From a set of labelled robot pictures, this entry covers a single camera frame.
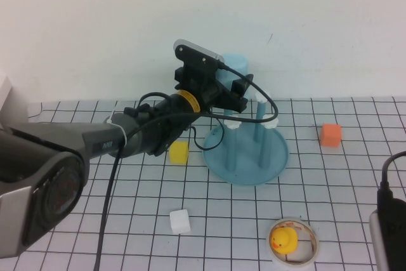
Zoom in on light blue plastic cup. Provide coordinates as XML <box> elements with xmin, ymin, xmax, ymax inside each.
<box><xmin>218</xmin><ymin>52</ymin><xmax>250</xmax><ymax>95</ymax></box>

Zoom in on white zip tie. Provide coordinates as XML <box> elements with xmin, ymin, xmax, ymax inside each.
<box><xmin>105</xmin><ymin>101</ymin><xmax>128</xmax><ymax>151</ymax></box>

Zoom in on yellow foam cube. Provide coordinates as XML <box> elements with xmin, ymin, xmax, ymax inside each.
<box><xmin>169</xmin><ymin>140</ymin><xmax>190</xmax><ymax>166</ymax></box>

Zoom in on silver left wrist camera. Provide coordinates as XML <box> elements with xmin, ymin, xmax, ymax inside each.
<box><xmin>173</xmin><ymin>39</ymin><xmax>226</xmax><ymax>69</ymax></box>

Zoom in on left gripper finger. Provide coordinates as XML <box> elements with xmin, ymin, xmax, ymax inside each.
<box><xmin>214</xmin><ymin>84</ymin><xmax>249</xmax><ymax>114</ymax></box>
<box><xmin>231</xmin><ymin>74</ymin><xmax>255</xmax><ymax>98</ymax></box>

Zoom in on black right camera cable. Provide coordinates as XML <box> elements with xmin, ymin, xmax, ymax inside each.
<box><xmin>379</xmin><ymin>152</ymin><xmax>406</xmax><ymax>204</ymax></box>

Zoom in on blue cup stand white caps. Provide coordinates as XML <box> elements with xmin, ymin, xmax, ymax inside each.
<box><xmin>202</xmin><ymin>91</ymin><xmax>290</xmax><ymax>188</ymax></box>

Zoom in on white tape roll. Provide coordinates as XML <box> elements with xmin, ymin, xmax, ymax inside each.
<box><xmin>265</xmin><ymin>217</ymin><xmax>321</xmax><ymax>268</ymax></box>

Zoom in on orange foam cube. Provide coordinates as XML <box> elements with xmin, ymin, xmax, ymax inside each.
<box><xmin>319</xmin><ymin>123</ymin><xmax>343</xmax><ymax>149</ymax></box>

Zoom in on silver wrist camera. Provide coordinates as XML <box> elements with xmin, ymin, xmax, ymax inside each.
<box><xmin>369</xmin><ymin>188</ymin><xmax>406</xmax><ymax>271</ymax></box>
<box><xmin>173</xmin><ymin>39</ymin><xmax>226</xmax><ymax>69</ymax></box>

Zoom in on white foam cube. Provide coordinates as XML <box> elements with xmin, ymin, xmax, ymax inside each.
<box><xmin>169</xmin><ymin>209</ymin><xmax>192</xmax><ymax>235</ymax></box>

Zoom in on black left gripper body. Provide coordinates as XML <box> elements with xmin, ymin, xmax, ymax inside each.
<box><xmin>173</xmin><ymin>63</ymin><xmax>228</xmax><ymax>110</ymax></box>

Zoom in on black left camera cable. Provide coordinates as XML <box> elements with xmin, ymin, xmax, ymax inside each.
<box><xmin>94</xmin><ymin>63</ymin><xmax>280</xmax><ymax>271</ymax></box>

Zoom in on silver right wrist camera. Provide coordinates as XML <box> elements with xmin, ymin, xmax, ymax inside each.
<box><xmin>369</xmin><ymin>188</ymin><xmax>406</xmax><ymax>271</ymax></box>

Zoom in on black camera cable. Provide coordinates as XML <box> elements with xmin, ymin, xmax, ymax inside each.
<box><xmin>379</xmin><ymin>152</ymin><xmax>406</xmax><ymax>204</ymax></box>
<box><xmin>94</xmin><ymin>63</ymin><xmax>280</xmax><ymax>271</ymax></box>

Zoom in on yellow rubber duck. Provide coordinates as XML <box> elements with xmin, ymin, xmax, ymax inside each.
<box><xmin>270</xmin><ymin>227</ymin><xmax>299</xmax><ymax>256</ymax></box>

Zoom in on white box edge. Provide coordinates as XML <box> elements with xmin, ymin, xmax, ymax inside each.
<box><xmin>0</xmin><ymin>76</ymin><xmax>30</xmax><ymax>126</ymax></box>

